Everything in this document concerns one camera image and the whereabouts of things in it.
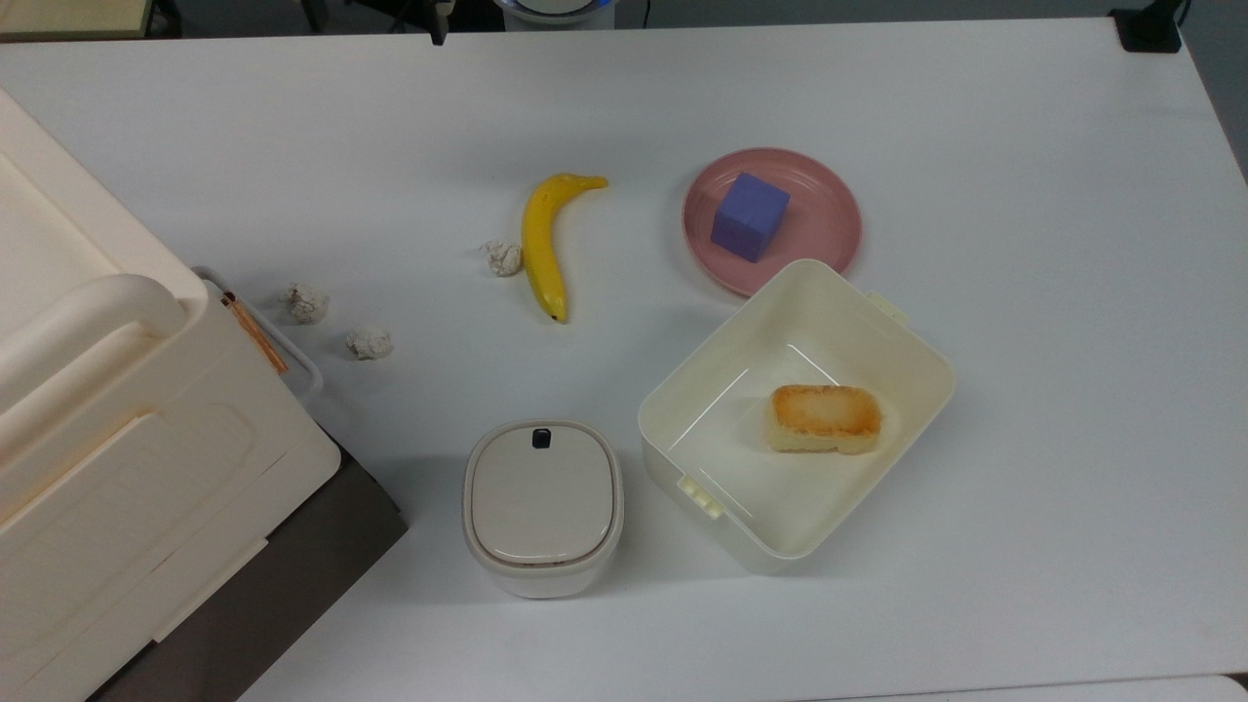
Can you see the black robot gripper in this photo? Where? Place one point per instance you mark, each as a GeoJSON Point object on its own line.
{"type": "Point", "coordinates": [442, 9]}

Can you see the purple cube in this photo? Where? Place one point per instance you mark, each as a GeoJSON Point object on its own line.
{"type": "Point", "coordinates": [749, 216]}

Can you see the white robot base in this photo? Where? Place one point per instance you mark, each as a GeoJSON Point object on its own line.
{"type": "Point", "coordinates": [551, 8]}

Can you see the yellow banana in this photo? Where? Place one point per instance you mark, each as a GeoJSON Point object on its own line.
{"type": "Point", "coordinates": [541, 244]}

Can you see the crumpled white paper ball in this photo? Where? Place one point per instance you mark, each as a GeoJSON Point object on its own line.
{"type": "Point", "coordinates": [504, 258]}
{"type": "Point", "coordinates": [370, 342]}
{"type": "Point", "coordinates": [304, 303]}

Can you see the orange tape strip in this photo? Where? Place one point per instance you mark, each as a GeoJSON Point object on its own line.
{"type": "Point", "coordinates": [255, 334]}

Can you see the wooden desk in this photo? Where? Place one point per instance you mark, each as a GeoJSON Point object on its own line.
{"type": "Point", "coordinates": [73, 18]}

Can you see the pink round plate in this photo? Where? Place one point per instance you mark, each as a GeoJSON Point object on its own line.
{"type": "Point", "coordinates": [824, 219]}

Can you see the small beige lidded bin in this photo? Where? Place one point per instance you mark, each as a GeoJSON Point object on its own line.
{"type": "Point", "coordinates": [542, 497]}

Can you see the cream open plastic container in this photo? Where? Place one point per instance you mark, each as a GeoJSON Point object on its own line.
{"type": "Point", "coordinates": [731, 468]}

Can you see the large cream storage box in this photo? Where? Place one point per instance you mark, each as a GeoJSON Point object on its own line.
{"type": "Point", "coordinates": [127, 468]}

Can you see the dark brown drawer box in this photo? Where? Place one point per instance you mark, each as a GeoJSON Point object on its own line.
{"type": "Point", "coordinates": [312, 556]}

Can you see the toasted bread piece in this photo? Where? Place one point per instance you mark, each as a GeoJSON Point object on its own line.
{"type": "Point", "coordinates": [824, 419]}

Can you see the black table clamp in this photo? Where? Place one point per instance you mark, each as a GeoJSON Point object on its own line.
{"type": "Point", "coordinates": [1149, 31]}

